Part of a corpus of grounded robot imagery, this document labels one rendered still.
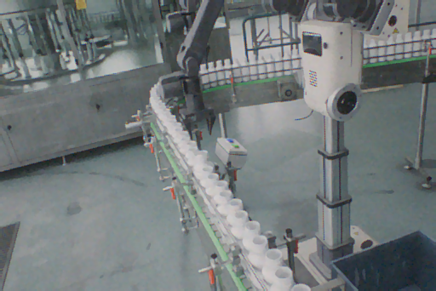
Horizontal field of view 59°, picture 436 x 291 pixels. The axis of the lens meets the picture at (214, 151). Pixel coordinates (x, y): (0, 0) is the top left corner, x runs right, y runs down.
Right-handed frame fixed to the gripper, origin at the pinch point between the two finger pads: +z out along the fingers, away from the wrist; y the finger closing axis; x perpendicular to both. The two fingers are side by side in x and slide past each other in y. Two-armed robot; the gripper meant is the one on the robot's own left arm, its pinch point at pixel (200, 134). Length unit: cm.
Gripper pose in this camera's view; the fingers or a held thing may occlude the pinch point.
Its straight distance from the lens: 126.0
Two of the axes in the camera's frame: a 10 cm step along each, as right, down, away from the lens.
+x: -3.1, -3.7, 8.7
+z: 1.3, 9.0, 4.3
